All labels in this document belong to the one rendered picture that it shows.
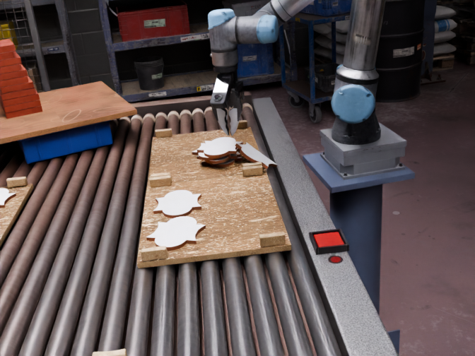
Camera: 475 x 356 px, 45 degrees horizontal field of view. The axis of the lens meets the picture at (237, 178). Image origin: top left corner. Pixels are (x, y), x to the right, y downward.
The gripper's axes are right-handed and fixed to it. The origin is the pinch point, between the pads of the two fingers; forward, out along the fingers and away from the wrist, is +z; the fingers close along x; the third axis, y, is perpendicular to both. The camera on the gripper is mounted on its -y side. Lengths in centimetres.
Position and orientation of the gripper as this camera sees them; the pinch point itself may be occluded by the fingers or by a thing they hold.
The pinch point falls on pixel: (229, 132)
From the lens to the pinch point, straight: 171.8
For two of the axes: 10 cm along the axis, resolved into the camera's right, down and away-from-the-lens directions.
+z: 0.8, 9.1, 4.2
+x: -9.6, -0.4, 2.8
